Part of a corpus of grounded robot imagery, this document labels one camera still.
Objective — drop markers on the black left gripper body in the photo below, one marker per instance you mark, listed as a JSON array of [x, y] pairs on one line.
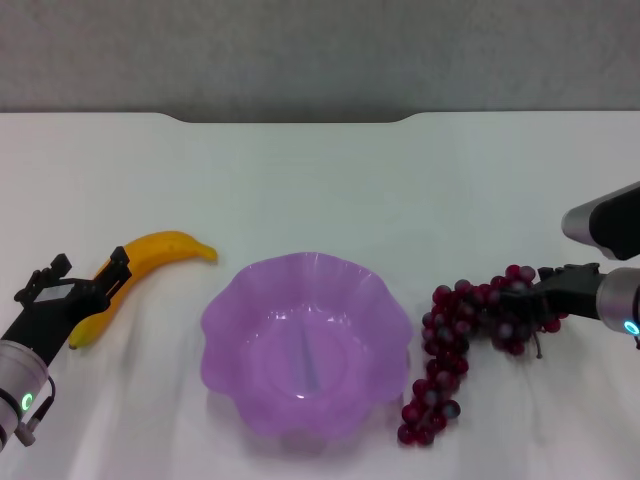
[[50, 315]]

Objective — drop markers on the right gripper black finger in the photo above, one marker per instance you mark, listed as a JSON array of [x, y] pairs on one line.
[[530, 298], [551, 274]]

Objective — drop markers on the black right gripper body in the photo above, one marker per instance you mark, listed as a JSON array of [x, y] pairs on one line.
[[575, 292]]

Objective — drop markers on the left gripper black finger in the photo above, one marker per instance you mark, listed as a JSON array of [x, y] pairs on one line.
[[55, 267], [114, 277]]

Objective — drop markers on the yellow banana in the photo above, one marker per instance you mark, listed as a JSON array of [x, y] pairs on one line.
[[165, 247]]

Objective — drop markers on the bunch of red grapes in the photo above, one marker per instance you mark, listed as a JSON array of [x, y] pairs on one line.
[[445, 350]]

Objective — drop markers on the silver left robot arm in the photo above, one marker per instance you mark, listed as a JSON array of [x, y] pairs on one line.
[[15, 380]]

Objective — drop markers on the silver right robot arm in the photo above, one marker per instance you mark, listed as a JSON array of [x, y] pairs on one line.
[[615, 220]]

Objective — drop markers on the purple wavy plastic plate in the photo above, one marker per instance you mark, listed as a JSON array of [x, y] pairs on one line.
[[305, 350]]

